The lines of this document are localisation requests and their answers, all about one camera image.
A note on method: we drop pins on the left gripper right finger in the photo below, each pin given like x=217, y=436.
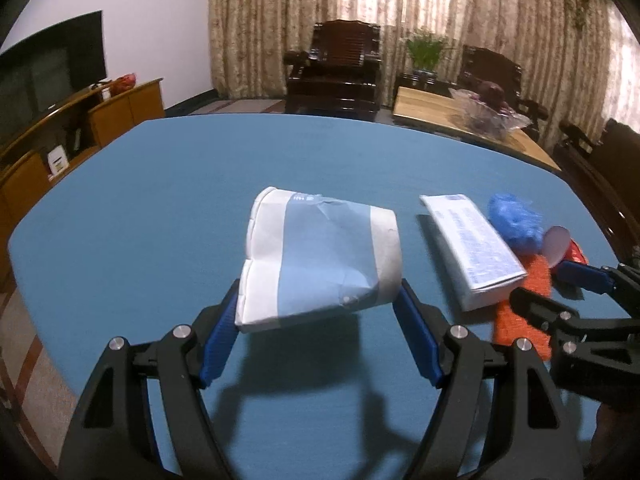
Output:
x=423, y=327

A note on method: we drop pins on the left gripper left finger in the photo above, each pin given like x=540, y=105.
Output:
x=221, y=335

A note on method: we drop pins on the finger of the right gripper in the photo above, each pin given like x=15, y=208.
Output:
x=583, y=276
x=536, y=310

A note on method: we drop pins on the orange foam net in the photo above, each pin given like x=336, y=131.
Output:
x=511, y=318

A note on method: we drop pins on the white tissue pack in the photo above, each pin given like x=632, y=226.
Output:
x=482, y=267

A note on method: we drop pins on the blue plastic bag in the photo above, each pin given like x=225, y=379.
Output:
x=518, y=225

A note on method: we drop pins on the dark wooden sofa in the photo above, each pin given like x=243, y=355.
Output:
x=605, y=176

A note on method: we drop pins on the blue table cloth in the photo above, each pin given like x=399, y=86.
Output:
x=149, y=231

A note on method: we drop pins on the glass fruit bowl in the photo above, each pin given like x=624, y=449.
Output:
x=481, y=118

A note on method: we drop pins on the red fruit in bowl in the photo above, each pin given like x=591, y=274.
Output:
x=492, y=95

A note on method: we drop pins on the wooden coffee table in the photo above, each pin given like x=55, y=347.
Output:
x=444, y=116

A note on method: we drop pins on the right dark wooden armchair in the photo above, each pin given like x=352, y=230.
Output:
x=480, y=64

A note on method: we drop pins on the dark wooden armchair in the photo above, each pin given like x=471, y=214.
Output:
x=339, y=75
x=480, y=64

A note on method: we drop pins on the dark side table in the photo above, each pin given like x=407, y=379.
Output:
x=424, y=83

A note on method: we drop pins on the beige patterned curtain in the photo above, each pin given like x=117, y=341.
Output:
x=579, y=58

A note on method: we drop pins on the white box in cabinet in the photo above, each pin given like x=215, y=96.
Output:
x=57, y=161

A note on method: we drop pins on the left dark wooden armchair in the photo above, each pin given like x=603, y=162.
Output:
x=339, y=75

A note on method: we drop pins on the wooden tv cabinet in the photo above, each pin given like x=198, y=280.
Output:
x=86, y=122

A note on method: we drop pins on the green potted plant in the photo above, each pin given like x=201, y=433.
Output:
x=425, y=50

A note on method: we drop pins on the red object on cabinet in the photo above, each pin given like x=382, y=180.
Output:
x=122, y=84

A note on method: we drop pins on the black flat television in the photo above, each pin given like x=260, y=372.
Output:
x=45, y=69

